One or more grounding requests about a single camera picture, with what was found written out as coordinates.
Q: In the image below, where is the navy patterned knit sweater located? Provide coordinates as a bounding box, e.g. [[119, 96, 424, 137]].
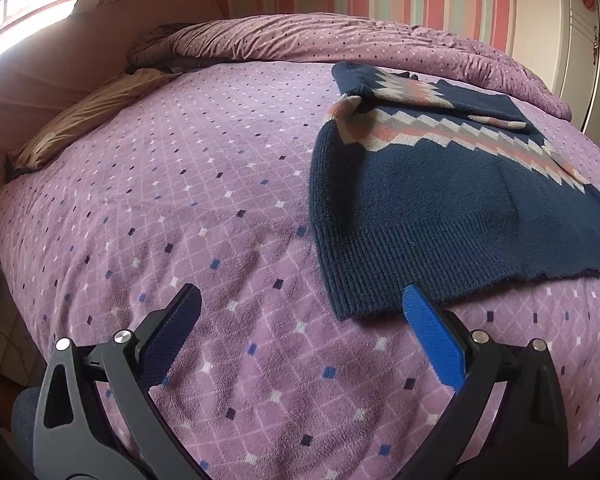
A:
[[307, 60, 600, 321]]

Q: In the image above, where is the pink headboard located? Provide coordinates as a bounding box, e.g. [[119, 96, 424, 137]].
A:
[[0, 0, 226, 221]]

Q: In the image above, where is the tan pillow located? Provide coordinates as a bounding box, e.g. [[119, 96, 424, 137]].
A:
[[7, 67, 181, 171]]

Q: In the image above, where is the purple diamond-print bed sheet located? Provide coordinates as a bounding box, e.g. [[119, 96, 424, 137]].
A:
[[0, 57, 600, 480]]

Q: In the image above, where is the dark cloth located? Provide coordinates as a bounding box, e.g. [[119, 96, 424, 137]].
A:
[[125, 22, 221, 73]]

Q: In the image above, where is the person's leg in jeans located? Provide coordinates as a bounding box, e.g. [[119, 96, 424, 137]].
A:
[[10, 385, 46, 480]]

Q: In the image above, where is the white wardrobe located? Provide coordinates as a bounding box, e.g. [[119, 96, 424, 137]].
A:
[[510, 0, 600, 136]]

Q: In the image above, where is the purple dotted quilt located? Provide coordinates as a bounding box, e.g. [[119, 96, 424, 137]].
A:
[[125, 12, 573, 121]]

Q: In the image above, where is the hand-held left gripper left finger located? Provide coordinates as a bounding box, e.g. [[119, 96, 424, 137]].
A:
[[32, 282, 203, 480]]

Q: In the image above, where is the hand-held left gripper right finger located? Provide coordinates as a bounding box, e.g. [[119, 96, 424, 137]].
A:
[[395, 284, 571, 480]]

